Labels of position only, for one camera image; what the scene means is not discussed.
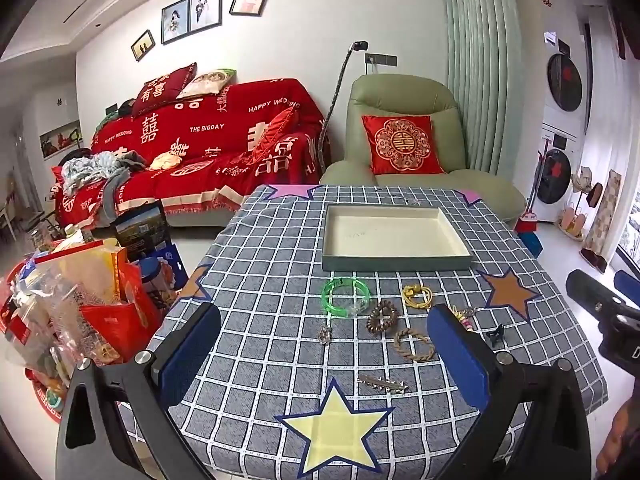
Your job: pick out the white green printed pillow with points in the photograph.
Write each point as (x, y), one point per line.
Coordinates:
(207, 82)

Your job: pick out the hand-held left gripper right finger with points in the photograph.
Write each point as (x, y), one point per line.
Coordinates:
(460, 360)

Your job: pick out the framed wall picture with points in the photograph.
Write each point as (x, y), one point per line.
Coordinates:
(59, 141)

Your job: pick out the pile of grey clothes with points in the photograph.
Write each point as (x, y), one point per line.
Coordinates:
(95, 170)

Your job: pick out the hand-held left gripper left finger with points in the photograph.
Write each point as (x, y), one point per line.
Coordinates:
(190, 355)

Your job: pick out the white washing machine black door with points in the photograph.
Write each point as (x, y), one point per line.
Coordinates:
(557, 175)

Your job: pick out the black printed box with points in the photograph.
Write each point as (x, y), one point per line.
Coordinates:
(142, 227)

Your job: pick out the pale green curtain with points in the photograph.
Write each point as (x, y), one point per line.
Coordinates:
(475, 60)

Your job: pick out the grey checked star tablecloth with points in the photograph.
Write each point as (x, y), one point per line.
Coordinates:
(280, 280)

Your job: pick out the cream cloth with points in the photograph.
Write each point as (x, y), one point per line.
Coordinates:
(165, 161)

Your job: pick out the person's right hand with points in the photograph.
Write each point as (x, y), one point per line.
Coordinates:
(620, 440)

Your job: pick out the red printed sofa cover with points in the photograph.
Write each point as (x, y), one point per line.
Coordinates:
(220, 160)

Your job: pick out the hat rack with hats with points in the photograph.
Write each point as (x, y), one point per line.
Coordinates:
(586, 195)

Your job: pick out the red paper bag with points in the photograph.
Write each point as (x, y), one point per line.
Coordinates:
(120, 325)

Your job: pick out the black frame red photo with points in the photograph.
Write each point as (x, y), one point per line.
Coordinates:
(247, 3)

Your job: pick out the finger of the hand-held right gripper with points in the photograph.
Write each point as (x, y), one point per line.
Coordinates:
(590, 292)
(629, 281)

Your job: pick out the dark wall socket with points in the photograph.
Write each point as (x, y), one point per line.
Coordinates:
(381, 60)

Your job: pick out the red round floor mat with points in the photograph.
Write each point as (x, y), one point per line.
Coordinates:
(42, 405)

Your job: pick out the silver spiky hair clip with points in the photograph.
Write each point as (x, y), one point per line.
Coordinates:
(382, 384)

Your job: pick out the shiny red pillow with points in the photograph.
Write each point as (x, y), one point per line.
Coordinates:
(272, 135)

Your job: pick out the black frame bride photo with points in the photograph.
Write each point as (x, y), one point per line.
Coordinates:
(175, 21)

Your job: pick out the red dustpan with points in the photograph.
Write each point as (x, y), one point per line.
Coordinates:
(528, 222)

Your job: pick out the pale green armchair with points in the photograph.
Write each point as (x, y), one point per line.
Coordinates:
(400, 95)

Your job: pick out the green box tray cream inside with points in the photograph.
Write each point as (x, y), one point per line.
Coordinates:
(390, 235)

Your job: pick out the clear plastic bags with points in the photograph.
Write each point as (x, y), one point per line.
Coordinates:
(55, 310)

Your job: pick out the white dryer black door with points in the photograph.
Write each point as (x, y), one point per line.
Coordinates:
(565, 82)

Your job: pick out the black claw hair clip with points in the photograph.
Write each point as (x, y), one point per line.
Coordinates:
(492, 336)

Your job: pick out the black frame couple photo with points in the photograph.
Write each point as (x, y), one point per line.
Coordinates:
(205, 10)

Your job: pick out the red pillow with characters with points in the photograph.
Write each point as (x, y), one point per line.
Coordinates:
(160, 90)

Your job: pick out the small black picture frame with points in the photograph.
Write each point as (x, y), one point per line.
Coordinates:
(143, 46)

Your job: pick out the red gold embroidered cushion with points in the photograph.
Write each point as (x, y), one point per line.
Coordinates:
(402, 144)

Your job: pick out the blue bag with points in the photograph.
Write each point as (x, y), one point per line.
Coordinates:
(160, 272)

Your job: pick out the silver heart brooch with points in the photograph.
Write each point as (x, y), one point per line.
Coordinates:
(326, 335)

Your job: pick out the green translucent bangle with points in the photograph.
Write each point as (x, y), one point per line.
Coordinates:
(326, 296)

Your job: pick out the gooseneck phone holder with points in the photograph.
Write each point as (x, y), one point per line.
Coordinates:
(336, 90)

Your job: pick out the patterned hanging panel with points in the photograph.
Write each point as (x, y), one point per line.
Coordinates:
(602, 220)

